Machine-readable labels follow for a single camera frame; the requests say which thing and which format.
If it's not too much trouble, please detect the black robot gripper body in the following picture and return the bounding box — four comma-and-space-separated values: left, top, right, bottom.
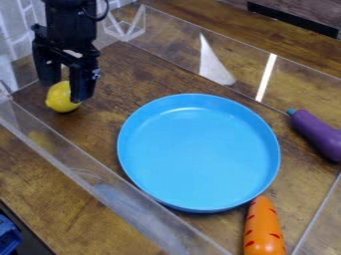
31, 0, 101, 68

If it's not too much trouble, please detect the blue plastic object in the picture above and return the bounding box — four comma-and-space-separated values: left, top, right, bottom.
0, 214, 21, 255

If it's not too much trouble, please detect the purple toy eggplant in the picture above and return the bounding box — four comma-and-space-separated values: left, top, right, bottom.
286, 109, 341, 162

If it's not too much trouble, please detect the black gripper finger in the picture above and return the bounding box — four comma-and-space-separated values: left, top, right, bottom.
32, 46, 61, 87
69, 64, 100, 103

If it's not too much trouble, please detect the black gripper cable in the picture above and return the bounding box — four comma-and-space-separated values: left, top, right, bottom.
79, 0, 111, 23

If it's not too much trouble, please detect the orange toy carrot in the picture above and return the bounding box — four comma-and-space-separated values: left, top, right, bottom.
243, 195, 286, 255

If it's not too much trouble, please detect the yellow lemon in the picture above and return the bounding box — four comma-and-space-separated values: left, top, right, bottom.
45, 81, 81, 113

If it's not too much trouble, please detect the blue round tray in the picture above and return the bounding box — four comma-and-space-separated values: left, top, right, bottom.
117, 94, 281, 213

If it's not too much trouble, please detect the clear acrylic enclosure wall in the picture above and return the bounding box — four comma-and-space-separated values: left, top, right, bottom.
0, 0, 341, 255

